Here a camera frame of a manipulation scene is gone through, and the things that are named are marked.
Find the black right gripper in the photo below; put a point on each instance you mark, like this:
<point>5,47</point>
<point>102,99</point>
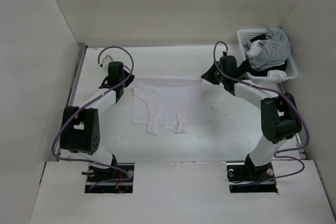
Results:
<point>208,76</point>

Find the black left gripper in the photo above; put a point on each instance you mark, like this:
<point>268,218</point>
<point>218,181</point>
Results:
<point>129,81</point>

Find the white tank top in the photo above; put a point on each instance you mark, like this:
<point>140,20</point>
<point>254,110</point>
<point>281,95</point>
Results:
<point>167,103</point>

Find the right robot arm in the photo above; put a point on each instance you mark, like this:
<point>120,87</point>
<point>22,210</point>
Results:
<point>279,121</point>

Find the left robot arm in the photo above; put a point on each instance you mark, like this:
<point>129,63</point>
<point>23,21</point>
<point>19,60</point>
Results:
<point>81,135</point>

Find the black tank top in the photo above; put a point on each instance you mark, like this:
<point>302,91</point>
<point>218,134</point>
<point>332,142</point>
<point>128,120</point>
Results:
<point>263,73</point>

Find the white plastic laundry basket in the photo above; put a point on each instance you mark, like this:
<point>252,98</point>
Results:
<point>245,35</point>

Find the white garment in basket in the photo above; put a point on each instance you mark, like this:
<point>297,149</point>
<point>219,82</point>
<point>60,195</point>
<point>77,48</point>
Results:
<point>252,49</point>

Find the small white cloth in basket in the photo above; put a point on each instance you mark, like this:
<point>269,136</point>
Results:
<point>276,74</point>

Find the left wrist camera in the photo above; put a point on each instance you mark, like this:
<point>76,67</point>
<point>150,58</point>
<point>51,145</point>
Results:
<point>105,62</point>

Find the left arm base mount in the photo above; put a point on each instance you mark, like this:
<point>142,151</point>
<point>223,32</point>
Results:
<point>109,181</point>

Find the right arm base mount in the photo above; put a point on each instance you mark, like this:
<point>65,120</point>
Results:
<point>244,178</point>

